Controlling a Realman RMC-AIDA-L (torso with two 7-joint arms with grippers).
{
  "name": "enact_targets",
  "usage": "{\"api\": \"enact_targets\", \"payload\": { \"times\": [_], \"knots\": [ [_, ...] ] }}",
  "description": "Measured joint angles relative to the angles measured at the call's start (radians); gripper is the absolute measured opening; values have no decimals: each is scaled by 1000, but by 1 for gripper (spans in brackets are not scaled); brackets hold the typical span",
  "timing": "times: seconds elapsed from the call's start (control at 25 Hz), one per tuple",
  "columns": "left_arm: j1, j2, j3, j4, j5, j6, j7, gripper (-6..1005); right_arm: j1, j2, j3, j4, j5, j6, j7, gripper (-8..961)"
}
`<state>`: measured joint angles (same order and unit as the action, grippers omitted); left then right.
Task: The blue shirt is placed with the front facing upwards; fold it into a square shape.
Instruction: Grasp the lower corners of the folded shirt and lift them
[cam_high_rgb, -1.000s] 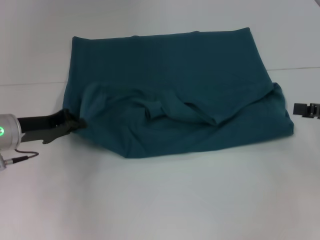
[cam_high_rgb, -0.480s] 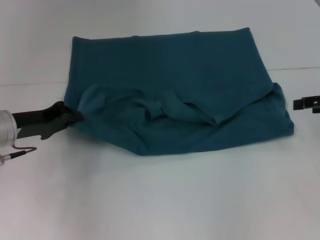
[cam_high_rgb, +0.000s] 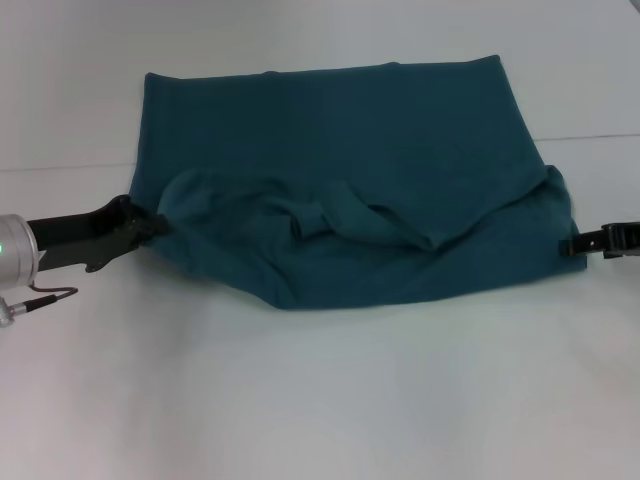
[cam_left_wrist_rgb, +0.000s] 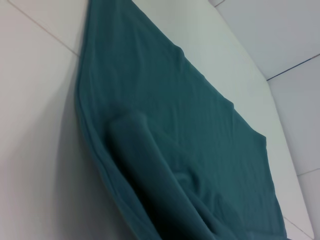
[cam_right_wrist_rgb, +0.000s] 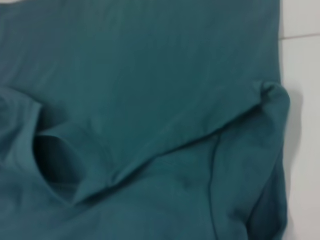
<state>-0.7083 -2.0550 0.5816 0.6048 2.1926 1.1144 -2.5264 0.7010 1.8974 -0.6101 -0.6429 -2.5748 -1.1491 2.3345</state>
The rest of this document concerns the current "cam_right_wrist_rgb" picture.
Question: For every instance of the teal t-shirt with FREE print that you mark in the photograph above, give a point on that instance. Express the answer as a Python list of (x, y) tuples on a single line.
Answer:
[(137, 112)]

